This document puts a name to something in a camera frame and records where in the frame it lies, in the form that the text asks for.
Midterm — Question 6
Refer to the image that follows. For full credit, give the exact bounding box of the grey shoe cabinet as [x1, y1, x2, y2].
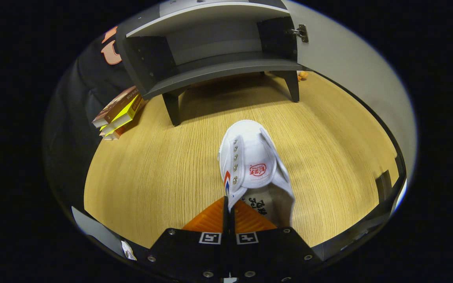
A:
[114, 0, 309, 127]

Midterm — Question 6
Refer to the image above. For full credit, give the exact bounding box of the yellow book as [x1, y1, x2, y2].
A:
[100, 94, 145, 136]

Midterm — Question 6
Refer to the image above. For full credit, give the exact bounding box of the white canvas shoe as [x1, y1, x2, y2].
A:
[218, 119, 296, 228]

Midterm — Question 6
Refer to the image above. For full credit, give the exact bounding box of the brown cover book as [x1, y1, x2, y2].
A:
[92, 86, 140, 128]

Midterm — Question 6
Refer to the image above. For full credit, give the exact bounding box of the orange book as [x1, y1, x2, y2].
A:
[101, 118, 133, 141]

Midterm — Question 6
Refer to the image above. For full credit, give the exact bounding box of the beige shoe cabinet door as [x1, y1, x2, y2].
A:
[282, 0, 418, 205]

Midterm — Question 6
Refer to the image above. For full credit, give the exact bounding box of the metal door hinge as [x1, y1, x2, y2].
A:
[289, 24, 309, 44]

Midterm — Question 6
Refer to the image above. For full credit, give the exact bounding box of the black backdrop cloth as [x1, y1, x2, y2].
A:
[44, 24, 148, 213]

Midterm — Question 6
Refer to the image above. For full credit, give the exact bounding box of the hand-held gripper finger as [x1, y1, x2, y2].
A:
[229, 198, 323, 283]
[148, 197, 230, 281]

